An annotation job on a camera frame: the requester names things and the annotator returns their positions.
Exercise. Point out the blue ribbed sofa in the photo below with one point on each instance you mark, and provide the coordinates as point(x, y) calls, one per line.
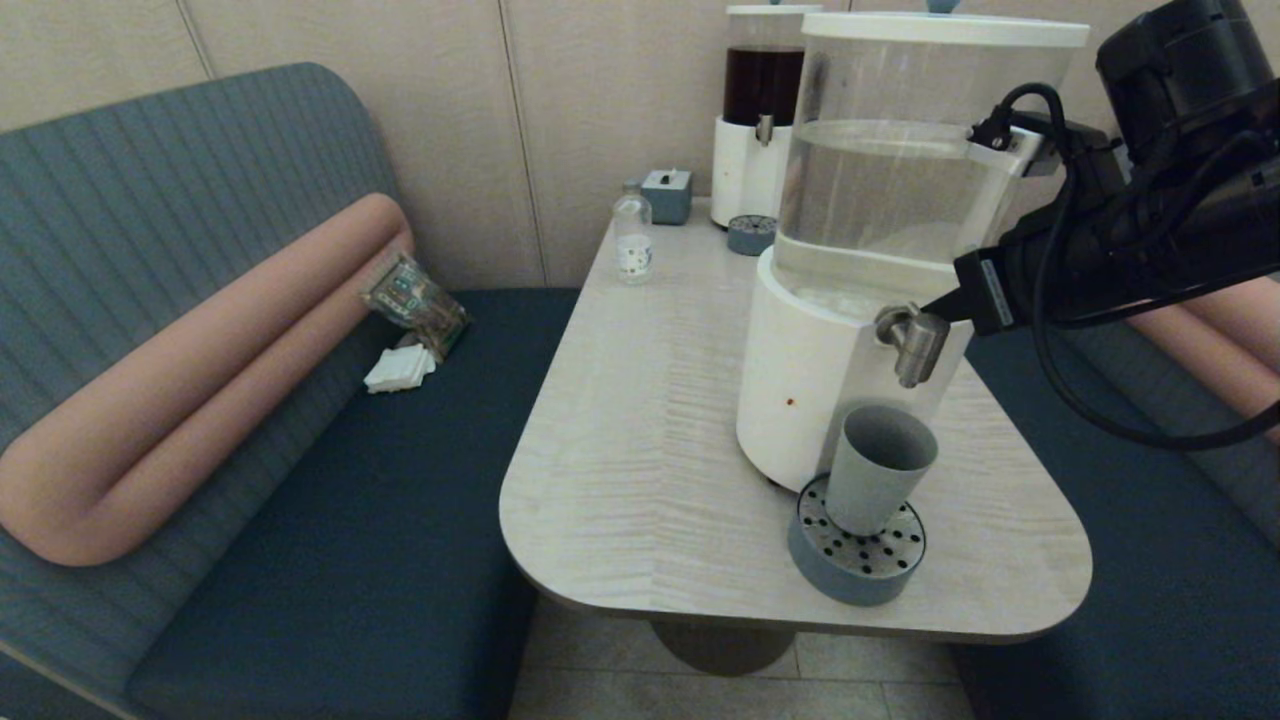
point(300, 550)
point(1180, 580)

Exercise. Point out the clear plastic bottle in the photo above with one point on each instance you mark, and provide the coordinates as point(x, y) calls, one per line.
point(633, 240)

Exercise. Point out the grey perforated drip tray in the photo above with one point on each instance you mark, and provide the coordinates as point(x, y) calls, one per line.
point(855, 578)

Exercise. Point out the small dark liquid dispenser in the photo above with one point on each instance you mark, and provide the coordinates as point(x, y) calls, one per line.
point(760, 80)

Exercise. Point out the green snack packet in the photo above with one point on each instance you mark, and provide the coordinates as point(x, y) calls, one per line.
point(415, 300)

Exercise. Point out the large metal dispenser tap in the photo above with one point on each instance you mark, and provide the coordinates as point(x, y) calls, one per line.
point(915, 345)

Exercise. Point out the grey plastic cup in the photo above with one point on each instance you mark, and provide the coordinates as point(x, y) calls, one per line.
point(875, 465)

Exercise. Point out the large clear water dispenser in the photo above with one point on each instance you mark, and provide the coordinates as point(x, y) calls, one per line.
point(880, 190)

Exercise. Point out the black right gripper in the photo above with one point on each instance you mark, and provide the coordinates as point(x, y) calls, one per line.
point(1070, 265)

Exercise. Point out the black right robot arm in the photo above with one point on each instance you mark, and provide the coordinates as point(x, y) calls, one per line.
point(1180, 60)

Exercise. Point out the small blue tissue box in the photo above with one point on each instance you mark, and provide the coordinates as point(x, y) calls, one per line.
point(667, 197)

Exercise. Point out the pink bolster cushion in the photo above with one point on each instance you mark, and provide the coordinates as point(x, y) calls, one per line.
point(1230, 350)
point(200, 380)

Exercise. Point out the small grey drip tray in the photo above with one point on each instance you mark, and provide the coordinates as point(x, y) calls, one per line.
point(750, 235)

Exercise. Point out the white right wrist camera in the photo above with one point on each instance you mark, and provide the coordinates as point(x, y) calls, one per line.
point(1030, 150)

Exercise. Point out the small metal dispenser tap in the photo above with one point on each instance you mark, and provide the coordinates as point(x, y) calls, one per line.
point(764, 128)

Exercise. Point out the white napkin stack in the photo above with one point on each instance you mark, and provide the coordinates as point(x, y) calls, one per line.
point(400, 368)

